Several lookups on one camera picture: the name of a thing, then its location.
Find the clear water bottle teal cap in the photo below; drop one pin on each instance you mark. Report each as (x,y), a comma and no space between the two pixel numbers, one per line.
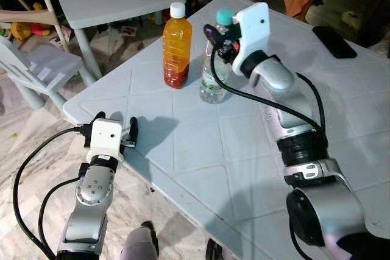
(213,86)

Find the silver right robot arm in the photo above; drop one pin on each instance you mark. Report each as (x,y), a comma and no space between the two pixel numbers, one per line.
(274,80)

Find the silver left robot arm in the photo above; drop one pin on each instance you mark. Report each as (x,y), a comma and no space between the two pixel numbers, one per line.
(91,190)

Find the orange juice bottle white cap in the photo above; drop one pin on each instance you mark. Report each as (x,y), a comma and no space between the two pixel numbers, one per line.
(177,47)

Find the pale blue child chair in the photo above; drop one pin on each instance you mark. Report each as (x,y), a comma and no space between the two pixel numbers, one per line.
(52,65)

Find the grey robot left leg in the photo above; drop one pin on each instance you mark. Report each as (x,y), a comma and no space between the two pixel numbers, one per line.
(139,243)

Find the grey robot leg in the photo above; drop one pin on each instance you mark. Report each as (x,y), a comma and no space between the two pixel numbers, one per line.
(213,252)
(139,243)

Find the black smartphone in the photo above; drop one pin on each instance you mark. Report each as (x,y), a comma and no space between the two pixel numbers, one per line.
(335,42)

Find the yellow plush toy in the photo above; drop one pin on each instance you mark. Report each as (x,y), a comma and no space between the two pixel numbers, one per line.
(24,30)

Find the white wooden high chair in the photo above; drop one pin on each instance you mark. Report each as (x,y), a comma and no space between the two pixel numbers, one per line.
(24,16)

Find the green toy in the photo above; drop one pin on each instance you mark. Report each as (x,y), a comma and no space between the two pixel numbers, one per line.
(351,19)

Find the grey robot right leg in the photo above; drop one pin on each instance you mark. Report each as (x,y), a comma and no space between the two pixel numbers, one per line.
(213,252)

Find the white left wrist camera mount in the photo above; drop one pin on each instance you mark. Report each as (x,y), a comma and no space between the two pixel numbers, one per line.
(103,138)

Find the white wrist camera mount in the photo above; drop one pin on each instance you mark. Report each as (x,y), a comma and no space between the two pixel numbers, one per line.
(103,138)
(253,28)

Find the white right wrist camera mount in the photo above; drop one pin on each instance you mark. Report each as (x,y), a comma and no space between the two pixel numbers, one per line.
(253,28)

